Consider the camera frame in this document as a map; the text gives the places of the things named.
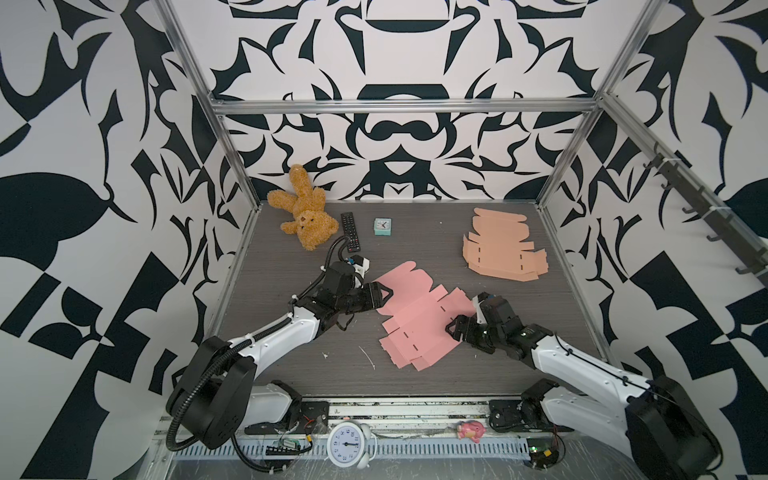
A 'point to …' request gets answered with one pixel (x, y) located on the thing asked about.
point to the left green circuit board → (284, 447)
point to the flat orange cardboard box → (501, 251)
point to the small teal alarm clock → (382, 226)
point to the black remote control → (350, 231)
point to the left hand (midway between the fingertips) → (389, 289)
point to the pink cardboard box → (419, 316)
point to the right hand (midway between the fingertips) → (455, 331)
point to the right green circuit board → (542, 452)
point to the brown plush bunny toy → (311, 222)
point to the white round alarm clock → (350, 444)
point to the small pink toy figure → (473, 429)
